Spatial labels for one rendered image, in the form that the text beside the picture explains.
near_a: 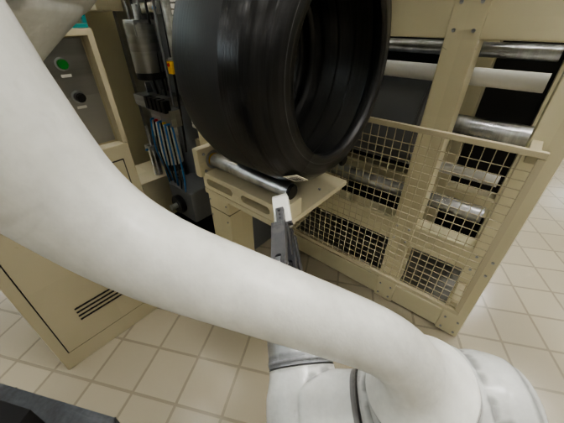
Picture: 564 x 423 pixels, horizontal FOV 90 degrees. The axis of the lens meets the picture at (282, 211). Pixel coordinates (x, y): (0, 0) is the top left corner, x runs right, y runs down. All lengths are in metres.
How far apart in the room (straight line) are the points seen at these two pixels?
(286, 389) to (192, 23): 0.64
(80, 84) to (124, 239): 1.08
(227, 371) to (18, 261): 0.90
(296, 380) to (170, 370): 1.17
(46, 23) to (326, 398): 0.46
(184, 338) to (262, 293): 1.41
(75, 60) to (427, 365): 1.22
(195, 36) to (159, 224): 0.51
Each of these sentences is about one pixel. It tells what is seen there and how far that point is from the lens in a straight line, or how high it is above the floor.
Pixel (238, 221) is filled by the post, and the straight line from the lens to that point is 1.24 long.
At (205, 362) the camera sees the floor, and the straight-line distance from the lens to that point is 1.50.
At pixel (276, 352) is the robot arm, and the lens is 0.42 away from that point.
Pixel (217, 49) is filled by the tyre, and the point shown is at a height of 1.25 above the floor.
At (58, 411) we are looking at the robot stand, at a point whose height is 0.65.
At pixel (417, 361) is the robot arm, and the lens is 0.27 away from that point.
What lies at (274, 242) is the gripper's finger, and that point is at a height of 1.00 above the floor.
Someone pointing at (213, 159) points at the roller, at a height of 0.91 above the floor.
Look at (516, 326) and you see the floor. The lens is 1.96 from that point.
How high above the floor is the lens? 1.30
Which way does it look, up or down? 34 degrees down
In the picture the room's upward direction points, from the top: straight up
